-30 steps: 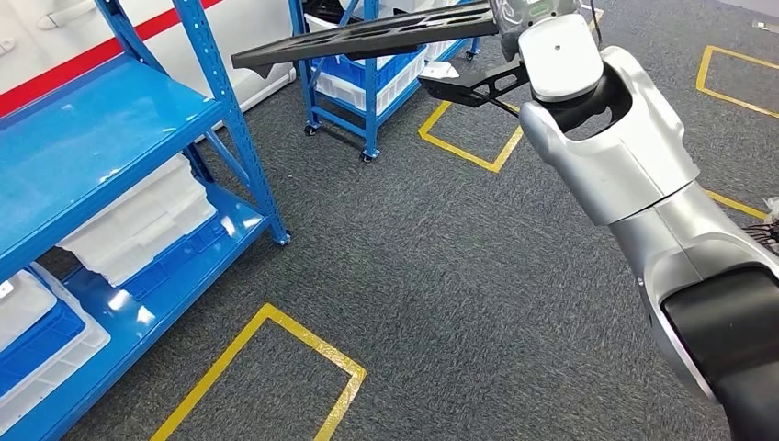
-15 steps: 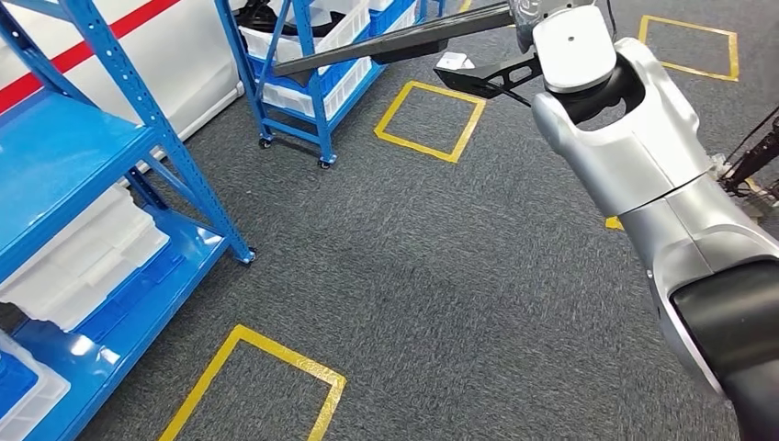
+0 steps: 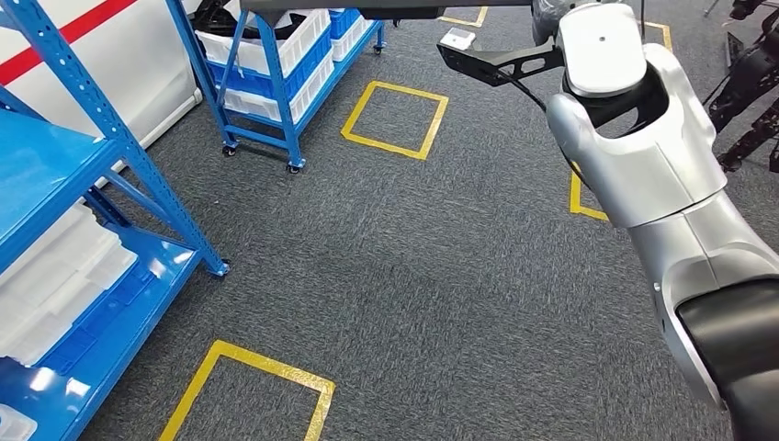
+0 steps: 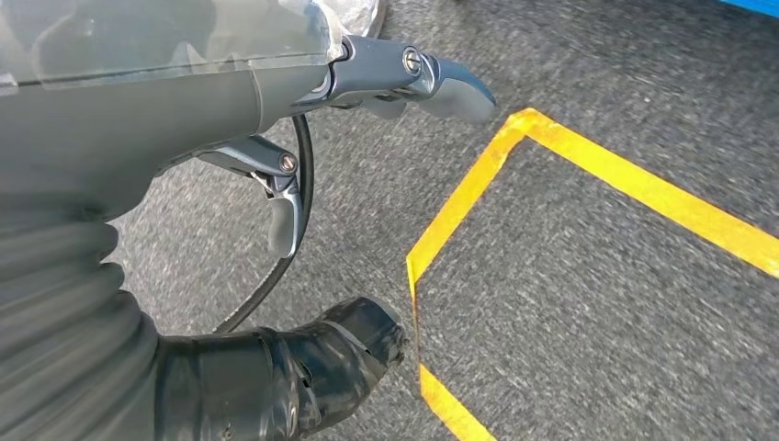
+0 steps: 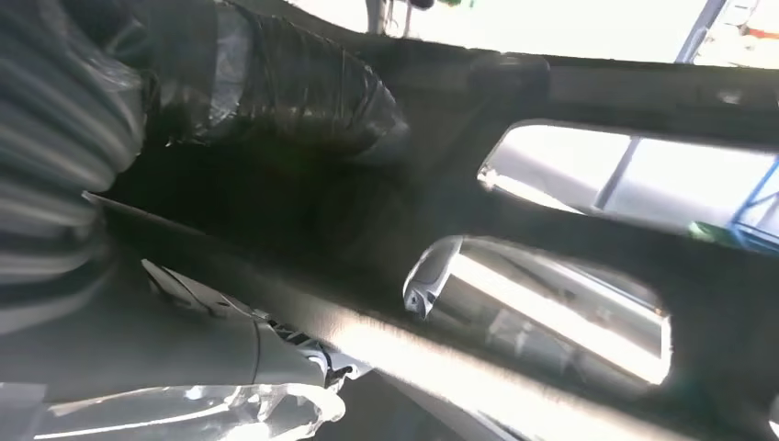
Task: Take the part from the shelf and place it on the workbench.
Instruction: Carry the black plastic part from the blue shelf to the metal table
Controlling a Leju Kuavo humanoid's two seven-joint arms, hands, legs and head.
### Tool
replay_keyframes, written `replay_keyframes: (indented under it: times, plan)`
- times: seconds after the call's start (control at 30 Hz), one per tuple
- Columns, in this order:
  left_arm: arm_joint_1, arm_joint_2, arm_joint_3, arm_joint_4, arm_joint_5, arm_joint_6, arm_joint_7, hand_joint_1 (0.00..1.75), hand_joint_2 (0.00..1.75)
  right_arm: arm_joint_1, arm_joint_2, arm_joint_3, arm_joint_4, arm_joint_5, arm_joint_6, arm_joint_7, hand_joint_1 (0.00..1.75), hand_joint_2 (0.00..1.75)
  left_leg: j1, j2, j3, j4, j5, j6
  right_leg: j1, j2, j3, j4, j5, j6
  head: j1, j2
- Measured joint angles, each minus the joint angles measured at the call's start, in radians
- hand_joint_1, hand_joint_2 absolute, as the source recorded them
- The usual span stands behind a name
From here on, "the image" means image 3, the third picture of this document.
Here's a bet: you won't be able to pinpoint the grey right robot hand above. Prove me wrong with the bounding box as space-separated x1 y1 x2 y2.
531 0 585 45

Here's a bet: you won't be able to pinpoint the long black plastic part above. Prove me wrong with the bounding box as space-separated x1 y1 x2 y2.
240 0 536 20

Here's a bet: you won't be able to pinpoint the blue metal shelf rack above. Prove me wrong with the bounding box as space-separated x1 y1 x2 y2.
164 0 388 175
0 0 231 441

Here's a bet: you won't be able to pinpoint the black curved plastic part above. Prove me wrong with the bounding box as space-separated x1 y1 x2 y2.
191 0 306 40

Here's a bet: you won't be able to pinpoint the white plastic bin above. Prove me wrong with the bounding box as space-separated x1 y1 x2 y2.
0 200 140 368
194 8 333 78
221 54 336 126
331 17 376 63

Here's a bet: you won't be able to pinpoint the blue plastic bin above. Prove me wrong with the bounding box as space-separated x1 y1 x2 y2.
36 265 161 377
328 6 365 40
207 27 334 102

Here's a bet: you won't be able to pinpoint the white car with red stripe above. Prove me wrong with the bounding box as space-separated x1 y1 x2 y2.
0 0 203 187

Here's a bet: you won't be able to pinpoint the black camera bracket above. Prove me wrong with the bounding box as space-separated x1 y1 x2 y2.
435 40 566 88

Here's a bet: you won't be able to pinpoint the black camera cable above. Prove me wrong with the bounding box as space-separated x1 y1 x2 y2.
503 73 592 191

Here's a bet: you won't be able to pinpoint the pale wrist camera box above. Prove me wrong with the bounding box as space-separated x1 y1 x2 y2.
439 27 478 51

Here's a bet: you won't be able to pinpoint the black machine frame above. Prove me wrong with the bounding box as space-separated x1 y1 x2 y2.
703 0 779 175

